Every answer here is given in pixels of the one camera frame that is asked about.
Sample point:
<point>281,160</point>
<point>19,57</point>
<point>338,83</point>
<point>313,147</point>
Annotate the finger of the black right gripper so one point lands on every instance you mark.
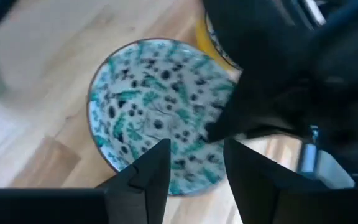
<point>253,105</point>

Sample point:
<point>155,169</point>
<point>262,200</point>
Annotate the blue patterned mini bowl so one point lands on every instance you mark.
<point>154,93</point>

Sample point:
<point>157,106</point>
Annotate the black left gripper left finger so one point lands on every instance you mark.
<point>145,193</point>

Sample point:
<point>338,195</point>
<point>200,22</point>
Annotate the yellow patterned mini bowl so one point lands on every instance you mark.
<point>205,43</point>

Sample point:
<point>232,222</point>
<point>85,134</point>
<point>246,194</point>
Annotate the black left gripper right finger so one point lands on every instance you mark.
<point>266,196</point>

